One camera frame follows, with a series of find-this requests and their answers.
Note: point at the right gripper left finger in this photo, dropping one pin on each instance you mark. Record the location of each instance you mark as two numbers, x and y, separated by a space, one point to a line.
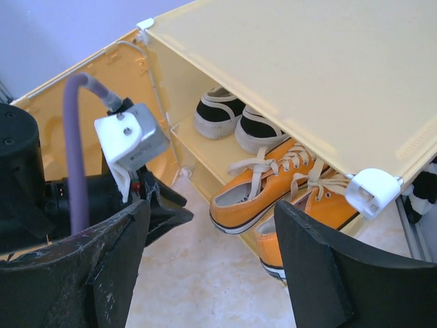
85 280

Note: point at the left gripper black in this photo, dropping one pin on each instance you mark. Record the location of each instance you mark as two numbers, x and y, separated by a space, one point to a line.
167 207

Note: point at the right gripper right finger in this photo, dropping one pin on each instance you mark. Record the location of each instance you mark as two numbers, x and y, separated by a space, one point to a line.
335 280

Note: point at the orange sneaker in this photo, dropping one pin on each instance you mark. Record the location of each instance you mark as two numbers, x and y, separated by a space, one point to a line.
324 201
258 183

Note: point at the black white sneaker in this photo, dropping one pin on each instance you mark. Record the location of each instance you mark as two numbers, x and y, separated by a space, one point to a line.
217 113
254 131

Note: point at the yellow cabinet door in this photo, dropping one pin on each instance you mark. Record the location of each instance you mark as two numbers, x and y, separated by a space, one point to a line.
123 67

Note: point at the yellow shoe cabinet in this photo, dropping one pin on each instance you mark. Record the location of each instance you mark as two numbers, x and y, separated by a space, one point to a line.
354 82

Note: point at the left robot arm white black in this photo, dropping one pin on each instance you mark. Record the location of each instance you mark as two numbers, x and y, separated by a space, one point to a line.
35 211

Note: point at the black white striped slipper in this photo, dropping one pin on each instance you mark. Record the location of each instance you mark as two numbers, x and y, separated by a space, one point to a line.
420 198

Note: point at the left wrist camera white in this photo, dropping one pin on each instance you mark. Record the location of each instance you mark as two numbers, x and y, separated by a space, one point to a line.
129 140

